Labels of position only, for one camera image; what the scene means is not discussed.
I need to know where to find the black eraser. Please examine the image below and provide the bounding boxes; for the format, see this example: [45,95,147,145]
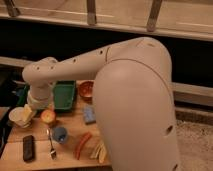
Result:
[23,135,35,162]

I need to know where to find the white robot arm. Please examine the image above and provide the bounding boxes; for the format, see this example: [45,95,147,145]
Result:
[22,37,181,171]

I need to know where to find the green plastic tray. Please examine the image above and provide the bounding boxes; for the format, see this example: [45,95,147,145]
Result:
[18,81,76,112]

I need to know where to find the white paper cup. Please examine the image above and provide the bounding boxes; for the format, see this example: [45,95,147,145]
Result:
[9,107,30,128]

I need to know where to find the red yellow apple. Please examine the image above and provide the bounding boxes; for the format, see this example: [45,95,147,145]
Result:
[40,109,56,124]

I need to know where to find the blue cup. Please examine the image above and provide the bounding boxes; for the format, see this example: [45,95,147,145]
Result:
[52,127,68,144]

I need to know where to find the silver fork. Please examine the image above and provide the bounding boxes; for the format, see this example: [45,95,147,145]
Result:
[46,129,57,159]

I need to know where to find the blue sponge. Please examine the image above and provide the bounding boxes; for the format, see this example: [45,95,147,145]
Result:
[83,106,96,124]

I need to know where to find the orange bowl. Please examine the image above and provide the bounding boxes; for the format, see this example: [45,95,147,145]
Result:
[78,81,93,100]

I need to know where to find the orange carrot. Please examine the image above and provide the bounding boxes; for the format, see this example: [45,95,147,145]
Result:
[75,132,92,160]

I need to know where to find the yellow banana peel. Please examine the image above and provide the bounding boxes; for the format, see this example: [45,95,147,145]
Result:
[90,141,107,163]

